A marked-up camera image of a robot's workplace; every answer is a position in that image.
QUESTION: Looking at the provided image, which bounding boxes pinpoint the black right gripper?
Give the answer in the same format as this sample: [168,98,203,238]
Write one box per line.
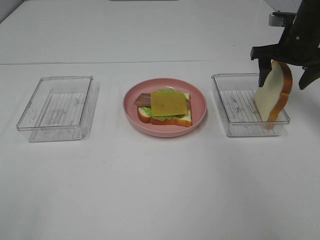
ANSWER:
[250,0,320,90]

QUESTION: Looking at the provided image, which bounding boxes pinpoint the bread slice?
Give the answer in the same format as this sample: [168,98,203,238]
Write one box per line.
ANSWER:
[253,60,293,122]
[136,105,193,127]

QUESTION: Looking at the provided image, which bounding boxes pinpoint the yellow cheese slice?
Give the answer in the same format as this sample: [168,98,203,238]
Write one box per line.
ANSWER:
[150,91,189,117]

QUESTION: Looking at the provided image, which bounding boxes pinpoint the green lettuce leaf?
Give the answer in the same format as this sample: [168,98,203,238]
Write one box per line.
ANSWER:
[134,89,190,122]

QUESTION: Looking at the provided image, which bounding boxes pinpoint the bacon strip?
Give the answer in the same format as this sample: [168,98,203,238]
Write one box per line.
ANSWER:
[134,92,191,110]

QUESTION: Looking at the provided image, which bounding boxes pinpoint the right clear plastic tray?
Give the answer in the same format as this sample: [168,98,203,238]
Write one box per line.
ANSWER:
[211,73,290,137]

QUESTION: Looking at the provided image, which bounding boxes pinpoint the clear plastic tray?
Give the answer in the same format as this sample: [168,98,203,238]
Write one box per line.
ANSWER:
[211,73,290,137]
[16,75,97,143]

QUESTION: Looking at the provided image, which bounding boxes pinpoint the pink round plate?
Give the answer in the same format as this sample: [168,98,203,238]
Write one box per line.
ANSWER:
[123,78,207,138]

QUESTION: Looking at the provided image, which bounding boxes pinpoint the left clear plastic tray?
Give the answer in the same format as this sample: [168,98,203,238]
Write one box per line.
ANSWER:
[16,75,97,143]

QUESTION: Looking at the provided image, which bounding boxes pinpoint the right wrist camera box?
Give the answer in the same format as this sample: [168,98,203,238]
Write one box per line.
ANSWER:
[268,11,296,27]

